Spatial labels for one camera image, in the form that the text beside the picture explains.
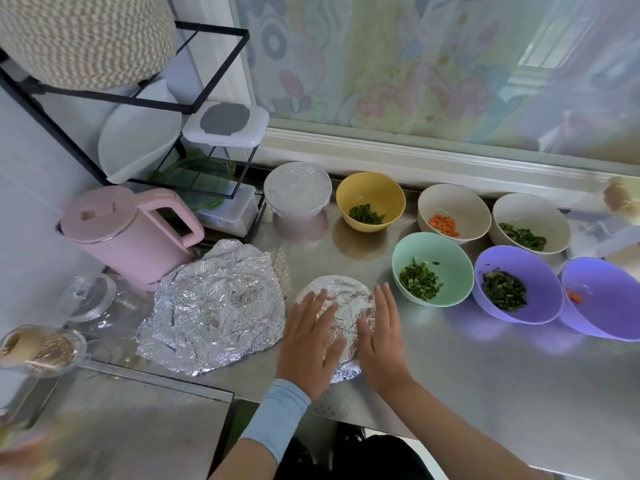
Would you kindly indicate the person's right hand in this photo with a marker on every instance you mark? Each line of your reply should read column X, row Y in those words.
column 385, row 345

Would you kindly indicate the person's left hand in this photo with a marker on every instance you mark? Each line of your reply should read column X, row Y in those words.
column 308, row 347

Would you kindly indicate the foil-covered bowl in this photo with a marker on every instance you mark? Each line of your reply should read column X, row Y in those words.
column 298, row 187
column 345, row 300

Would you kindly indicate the mint green bowl chopped greens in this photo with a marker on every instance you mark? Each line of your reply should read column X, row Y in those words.
column 435, row 265

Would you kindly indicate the stack of aluminium foil sheets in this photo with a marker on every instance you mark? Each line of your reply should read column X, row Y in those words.
column 210, row 305

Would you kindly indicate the pink bowl with greens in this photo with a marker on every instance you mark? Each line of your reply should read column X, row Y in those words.
column 298, row 227

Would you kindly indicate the purple bowl chopped greens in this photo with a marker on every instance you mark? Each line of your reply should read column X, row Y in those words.
column 522, row 280

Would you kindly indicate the yellow bowl with greens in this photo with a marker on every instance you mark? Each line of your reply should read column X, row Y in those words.
column 372, row 193

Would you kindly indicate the white bowl carrot pieces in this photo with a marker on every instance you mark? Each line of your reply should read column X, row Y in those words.
column 455, row 203

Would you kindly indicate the beige bowl with greens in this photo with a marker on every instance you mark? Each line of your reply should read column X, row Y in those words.
column 532, row 215

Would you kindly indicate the purple bowl carrot pieces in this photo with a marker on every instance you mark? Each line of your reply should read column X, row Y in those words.
column 605, row 305

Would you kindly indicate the person's right forearm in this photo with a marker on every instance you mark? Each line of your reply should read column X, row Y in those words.
column 450, row 440

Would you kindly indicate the stainless steel countertop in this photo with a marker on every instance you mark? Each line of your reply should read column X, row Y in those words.
column 520, row 375

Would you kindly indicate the light blue wristband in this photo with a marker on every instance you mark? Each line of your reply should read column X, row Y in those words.
column 275, row 420

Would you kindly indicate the green floor mat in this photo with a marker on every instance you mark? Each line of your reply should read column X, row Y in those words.
column 238, row 425

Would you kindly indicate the black trousers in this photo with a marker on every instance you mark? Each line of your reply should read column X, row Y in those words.
column 370, row 460

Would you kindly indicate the clear plastic box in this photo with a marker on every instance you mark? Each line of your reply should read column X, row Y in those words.
column 228, row 207

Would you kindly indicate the clear glass jar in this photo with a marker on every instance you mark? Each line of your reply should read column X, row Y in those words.
column 88, row 297

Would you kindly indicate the pink electric kettle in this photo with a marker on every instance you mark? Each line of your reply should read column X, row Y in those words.
column 110, row 235

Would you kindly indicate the white plate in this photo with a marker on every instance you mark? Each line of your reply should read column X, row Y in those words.
column 135, row 140

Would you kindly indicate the window with cartoon film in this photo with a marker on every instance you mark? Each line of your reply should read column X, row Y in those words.
column 440, row 65

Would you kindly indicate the black metal rack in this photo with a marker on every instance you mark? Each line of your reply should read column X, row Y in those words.
column 30, row 90

